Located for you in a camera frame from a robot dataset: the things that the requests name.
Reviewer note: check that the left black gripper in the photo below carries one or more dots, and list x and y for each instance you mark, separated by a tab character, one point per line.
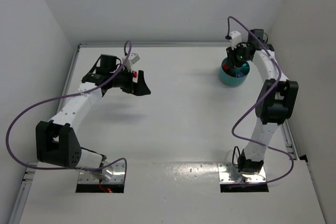
135	83

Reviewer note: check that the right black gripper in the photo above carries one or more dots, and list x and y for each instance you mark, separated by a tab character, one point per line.
233	61

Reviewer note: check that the red lego brick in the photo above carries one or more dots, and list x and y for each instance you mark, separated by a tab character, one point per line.
228	69

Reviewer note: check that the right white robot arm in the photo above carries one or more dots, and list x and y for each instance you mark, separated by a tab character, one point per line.
275	102

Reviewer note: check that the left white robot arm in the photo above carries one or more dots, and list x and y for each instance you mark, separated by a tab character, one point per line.
56	140

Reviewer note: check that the teal round divided container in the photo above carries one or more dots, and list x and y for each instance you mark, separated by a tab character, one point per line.
233	81

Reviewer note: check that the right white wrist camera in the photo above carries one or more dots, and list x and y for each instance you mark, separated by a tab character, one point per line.
235	38

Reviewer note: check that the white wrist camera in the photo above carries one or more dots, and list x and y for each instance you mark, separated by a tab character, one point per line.
132	59
235	38

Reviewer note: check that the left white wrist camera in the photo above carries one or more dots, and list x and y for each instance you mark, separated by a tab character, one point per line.
132	59

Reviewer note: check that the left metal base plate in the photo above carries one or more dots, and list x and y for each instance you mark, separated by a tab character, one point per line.
113	174

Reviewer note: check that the metal base plate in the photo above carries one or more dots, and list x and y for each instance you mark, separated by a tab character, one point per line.
113	174
228	175

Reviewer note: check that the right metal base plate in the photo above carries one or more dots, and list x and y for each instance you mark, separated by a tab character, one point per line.
228	175

